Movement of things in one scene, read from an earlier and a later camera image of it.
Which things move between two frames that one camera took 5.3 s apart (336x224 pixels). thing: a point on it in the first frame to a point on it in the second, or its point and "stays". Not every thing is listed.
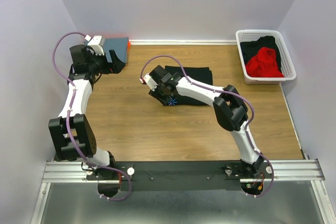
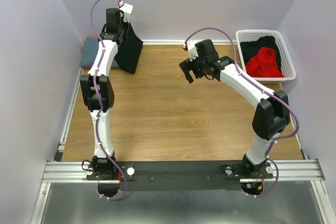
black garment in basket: (250, 49) stays
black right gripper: (156, 93) to (189, 64)
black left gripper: (106, 63) to (125, 28)
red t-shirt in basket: (263, 64) stays
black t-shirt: (180, 98) to (129, 50)
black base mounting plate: (176, 176) stays
